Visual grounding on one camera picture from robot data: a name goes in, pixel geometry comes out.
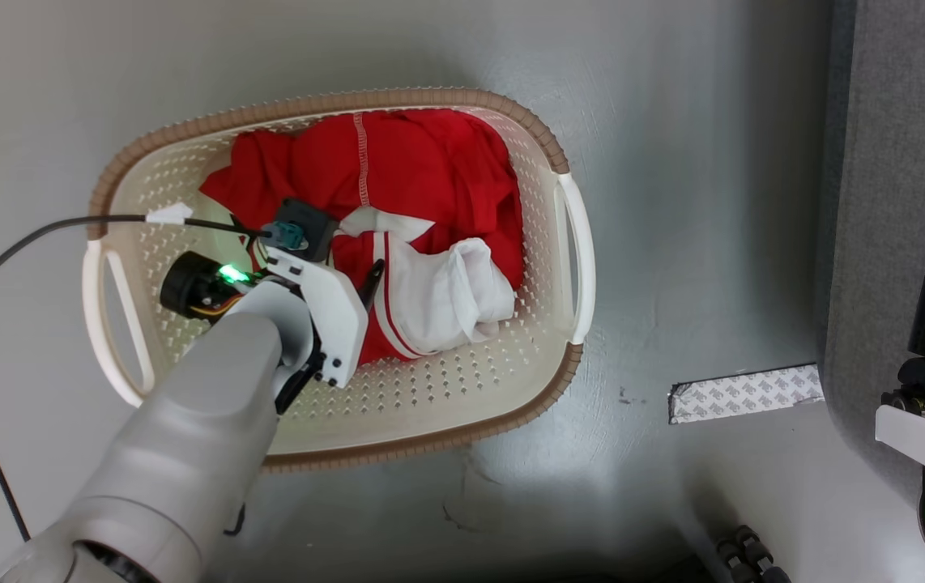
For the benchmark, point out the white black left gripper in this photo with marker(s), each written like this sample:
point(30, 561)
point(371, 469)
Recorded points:
point(333, 316)

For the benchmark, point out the cream laundry basket brown rim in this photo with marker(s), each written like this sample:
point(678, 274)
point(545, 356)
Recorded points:
point(446, 397)

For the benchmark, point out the white printed tape strip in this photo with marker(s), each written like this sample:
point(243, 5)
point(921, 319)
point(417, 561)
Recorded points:
point(746, 393)

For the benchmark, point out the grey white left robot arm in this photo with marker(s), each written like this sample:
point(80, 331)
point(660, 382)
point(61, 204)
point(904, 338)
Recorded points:
point(187, 421)

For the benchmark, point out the grey fabric sofa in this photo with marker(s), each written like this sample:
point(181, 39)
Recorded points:
point(908, 121)

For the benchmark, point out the red and white garment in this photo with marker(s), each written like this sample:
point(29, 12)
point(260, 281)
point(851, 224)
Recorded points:
point(430, 162)

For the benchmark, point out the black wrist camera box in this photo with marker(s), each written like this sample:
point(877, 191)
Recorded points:
point(309, 220)

